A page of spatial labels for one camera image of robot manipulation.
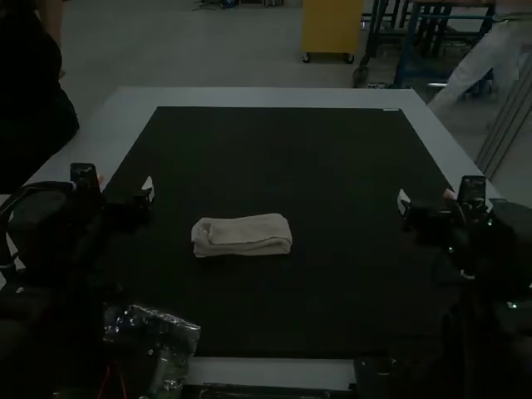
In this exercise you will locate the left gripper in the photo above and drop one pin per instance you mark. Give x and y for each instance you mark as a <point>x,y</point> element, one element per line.
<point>124,212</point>

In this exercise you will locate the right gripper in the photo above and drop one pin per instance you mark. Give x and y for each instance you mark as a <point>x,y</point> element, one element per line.
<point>428,216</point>

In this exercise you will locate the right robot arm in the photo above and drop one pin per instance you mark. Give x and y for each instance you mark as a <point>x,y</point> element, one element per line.
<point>498,249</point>

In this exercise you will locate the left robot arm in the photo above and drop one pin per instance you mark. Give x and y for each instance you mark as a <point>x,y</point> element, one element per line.
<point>50,232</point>

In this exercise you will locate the pale towel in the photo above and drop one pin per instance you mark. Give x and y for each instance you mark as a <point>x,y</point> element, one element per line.
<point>245,234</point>

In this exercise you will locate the black mat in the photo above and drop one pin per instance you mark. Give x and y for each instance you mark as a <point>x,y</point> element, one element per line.
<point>270,158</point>

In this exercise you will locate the person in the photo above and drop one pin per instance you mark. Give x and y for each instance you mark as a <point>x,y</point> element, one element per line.
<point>29,104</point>

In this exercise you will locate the person's legs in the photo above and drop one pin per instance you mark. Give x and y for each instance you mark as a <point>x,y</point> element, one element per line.
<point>478,66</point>

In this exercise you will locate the yellow wheeled cabinet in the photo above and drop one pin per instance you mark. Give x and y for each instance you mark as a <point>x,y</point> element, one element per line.
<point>332,29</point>

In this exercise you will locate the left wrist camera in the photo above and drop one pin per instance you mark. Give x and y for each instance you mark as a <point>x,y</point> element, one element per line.
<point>84,176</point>

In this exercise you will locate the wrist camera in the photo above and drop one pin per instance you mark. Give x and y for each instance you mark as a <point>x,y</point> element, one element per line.
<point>84,176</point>
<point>474,188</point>

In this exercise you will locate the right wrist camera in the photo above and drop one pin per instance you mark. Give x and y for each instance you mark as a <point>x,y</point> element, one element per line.
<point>474,188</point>

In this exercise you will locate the grey metal frame post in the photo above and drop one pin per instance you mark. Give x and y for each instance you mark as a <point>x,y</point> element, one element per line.
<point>505,120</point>

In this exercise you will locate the blue metal frame table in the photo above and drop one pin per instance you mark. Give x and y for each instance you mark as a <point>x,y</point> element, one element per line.
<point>409,41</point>

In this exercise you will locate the dark metal frame cart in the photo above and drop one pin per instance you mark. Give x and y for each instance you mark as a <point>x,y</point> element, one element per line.
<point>376,33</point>

